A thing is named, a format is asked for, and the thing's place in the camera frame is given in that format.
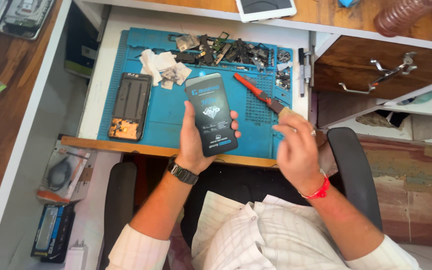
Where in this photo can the white tablet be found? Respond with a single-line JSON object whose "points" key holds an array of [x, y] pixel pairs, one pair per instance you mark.
{"points": [[264, 8]]}

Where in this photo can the clear plastic film piece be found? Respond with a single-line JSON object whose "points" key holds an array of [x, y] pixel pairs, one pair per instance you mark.
{"points": [[187, 42]]}

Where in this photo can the black and blue packet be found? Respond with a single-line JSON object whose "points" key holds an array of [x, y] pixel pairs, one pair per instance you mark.
{"points": [[53, 232]]}

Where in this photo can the black screen protector packet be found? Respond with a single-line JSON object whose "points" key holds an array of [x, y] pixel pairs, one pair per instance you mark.
{"points": [[210, 112]]}

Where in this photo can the black chair armrest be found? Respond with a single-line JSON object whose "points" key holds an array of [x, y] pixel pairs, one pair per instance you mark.
{"points": [[354, 168], [120, 198]]}

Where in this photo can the black wristwatch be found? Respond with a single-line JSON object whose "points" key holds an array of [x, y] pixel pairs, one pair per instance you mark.
{"points": [[182, 173]]}

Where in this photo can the brown plastic bottle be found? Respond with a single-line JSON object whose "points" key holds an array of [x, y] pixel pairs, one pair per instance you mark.
{"points": [[403, 15]]}

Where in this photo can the silver screwdriver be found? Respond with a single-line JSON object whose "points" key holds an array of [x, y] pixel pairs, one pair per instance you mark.
{"points": [[307, 67]]}

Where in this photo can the crumpled white tissue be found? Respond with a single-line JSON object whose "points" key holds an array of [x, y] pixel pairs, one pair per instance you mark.
{"points": [[149, 65]]}

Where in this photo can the teal tube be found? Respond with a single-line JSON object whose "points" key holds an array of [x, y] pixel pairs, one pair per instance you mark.
{"points": [[429, 95]]}

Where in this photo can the dirty white tissue piece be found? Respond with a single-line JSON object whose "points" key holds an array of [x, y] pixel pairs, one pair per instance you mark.
{"points": [[177, 73]]}

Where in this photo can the blue repair mat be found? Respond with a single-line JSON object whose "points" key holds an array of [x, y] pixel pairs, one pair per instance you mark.
{"points": [[167, 112]]}

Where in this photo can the flat white tissue piece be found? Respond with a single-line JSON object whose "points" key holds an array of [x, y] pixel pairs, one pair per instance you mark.
{"points": [[165, 60]]}

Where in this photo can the black smartphone with open back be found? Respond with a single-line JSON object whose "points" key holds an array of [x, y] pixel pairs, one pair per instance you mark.
{"points": [[129, 107]]}

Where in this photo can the pile of phone parts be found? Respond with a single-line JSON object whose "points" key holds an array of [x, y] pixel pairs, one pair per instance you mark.
{"points": [[234, 52]]}

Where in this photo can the person's right hand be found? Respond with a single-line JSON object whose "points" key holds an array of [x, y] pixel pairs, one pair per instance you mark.
{"points": [[301, 157]]}

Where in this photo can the person's right fingers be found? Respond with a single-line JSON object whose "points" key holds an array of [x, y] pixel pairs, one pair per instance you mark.
{"points": [[293, 131]]}

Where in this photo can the person's left hand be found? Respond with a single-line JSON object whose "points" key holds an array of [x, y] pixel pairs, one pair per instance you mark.
{"points": [[190, 146]]}

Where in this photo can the white charger plug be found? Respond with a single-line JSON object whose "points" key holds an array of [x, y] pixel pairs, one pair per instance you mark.
{"points": [[76, 258]]}

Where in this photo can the brown wooden drawer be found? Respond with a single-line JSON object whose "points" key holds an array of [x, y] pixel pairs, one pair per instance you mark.
{"points": [[351, 67]]}

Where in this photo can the dark blue box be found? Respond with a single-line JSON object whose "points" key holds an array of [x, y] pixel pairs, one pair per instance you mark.
{"points": [[81, 48]]}

